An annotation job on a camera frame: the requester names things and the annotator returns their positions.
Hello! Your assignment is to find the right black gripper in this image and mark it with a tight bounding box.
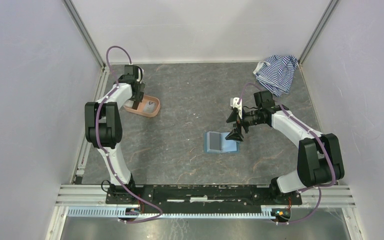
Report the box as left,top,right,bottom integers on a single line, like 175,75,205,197
225,107,263,142

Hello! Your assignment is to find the teal card holder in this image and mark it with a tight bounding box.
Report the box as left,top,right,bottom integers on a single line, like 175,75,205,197
203,131,240,154

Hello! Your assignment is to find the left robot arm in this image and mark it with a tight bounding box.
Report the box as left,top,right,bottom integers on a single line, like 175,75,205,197
84,64,145,204

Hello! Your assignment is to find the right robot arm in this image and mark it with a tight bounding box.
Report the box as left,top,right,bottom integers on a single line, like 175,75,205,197
226,90,345,204

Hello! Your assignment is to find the white VIP card in tray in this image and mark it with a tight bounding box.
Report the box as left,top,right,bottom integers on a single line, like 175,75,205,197
143,101,158,114

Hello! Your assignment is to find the pink oval tray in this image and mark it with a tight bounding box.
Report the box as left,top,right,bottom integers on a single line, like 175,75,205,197
123,95,161,118

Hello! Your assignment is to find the blue striped cloth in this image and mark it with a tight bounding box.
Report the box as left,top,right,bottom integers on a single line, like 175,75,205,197
252,55,299,97

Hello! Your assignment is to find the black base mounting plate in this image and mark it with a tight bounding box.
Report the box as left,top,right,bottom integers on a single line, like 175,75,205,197
101,184,303,214

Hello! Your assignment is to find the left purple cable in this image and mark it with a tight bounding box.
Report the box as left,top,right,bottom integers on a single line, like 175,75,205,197
94,45,164,224

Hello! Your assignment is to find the purple cable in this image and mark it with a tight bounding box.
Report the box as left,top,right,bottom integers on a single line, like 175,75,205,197
94,45,164,224
238,82,338,225

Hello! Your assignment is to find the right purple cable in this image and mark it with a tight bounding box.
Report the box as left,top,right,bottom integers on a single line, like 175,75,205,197
238,82,338,225

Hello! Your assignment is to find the aluminium frame rail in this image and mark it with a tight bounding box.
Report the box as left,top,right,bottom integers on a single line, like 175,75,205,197
45,184,363,240

